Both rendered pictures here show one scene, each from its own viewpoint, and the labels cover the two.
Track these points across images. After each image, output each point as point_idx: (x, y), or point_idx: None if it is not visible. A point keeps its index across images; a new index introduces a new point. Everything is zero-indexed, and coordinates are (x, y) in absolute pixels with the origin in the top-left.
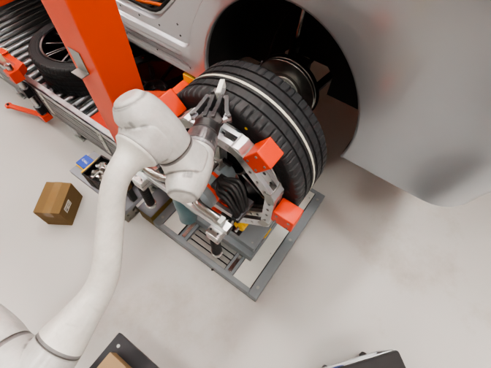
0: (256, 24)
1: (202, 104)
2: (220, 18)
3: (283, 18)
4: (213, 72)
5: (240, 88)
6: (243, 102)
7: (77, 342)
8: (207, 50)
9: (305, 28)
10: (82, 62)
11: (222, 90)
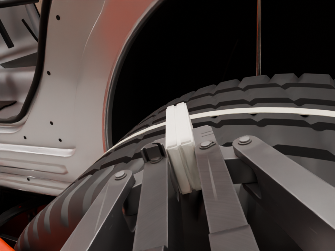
0: (180, 96)
1: (98, 237)
2: (121, 78)
3: (222, 68)
4: (130, 135)
5: (257, 127)
6: (328, 165)
7: None
8: (109, 145)
9: (264, 66)
10: None
11: (199, 137)
